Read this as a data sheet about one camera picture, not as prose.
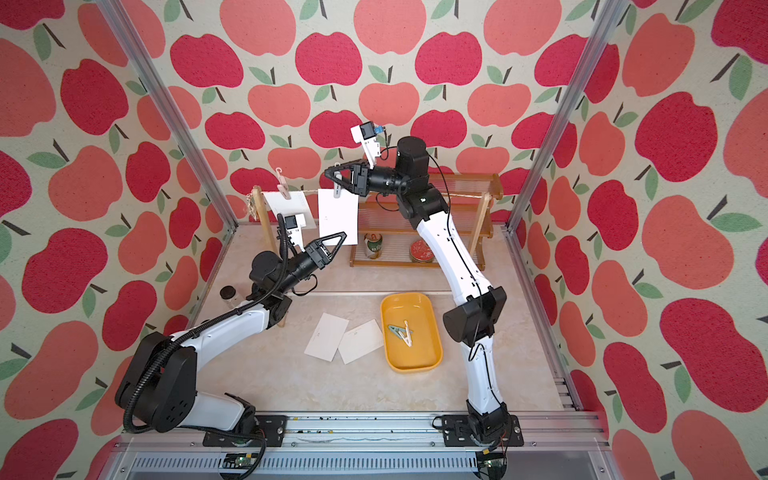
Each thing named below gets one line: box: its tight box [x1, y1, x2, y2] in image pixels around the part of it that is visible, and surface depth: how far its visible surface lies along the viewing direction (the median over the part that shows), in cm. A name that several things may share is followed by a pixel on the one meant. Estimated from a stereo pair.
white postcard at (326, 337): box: [304, 312, 349, 362], surface depth 93 cm
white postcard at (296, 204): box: [261, 191, 317, 228], surface depth 69 cm
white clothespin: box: [398, 320, 413, 347], surface depth 91 cm
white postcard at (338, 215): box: [318, 188, 359, 246], surface depth 72 cm
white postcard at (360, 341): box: [338, 319, 384, 365], surface depth 92 cm
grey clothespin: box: [333, 170, 342, 198], surface depth 67 cm
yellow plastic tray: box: [380, 292, 443, 373], surface depth 92 cm
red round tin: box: [409, 239, 434, 263], surface depth 110 cm
